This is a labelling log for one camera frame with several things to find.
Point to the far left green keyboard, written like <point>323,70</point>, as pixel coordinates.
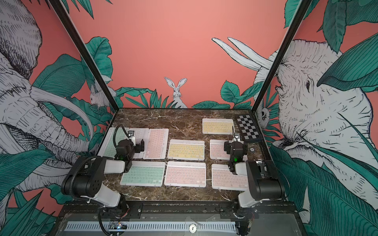
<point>107,149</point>

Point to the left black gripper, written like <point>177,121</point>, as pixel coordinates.
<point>138,149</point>

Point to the left black frame post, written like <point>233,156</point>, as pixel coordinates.
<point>64,17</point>

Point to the right near pink keyboard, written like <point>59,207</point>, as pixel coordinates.
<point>223,179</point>

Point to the yellow keyboard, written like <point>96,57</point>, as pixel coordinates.
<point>217,126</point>
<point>186,150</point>

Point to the left white keyboard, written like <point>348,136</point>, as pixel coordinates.
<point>139,135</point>

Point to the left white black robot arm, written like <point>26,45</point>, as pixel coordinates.
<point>85,179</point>

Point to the black white checkerboard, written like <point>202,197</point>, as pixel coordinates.
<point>247,128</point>

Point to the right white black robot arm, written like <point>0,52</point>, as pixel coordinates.
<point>262,176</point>

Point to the left pink keyboard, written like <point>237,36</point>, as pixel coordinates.
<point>157,144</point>

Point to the right black frame post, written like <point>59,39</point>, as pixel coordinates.
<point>296,21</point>

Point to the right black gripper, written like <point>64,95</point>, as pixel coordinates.
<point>229,146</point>

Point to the black front mounting rail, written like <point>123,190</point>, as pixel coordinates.
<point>226,210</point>

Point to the right middle pink keyboard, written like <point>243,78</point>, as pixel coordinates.
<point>217,150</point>

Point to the green keyboard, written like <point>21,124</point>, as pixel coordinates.
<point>144,173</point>
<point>107,149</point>

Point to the near green keyboard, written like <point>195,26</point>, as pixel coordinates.
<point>144,173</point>

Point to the black frame post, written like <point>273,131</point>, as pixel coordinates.
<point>296,21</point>
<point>64,17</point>

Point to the white slotted cable duct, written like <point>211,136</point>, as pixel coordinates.
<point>150,226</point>

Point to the small electronics board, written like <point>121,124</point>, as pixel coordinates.
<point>118,226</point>

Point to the round silver lock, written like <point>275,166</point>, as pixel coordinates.
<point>193,228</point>

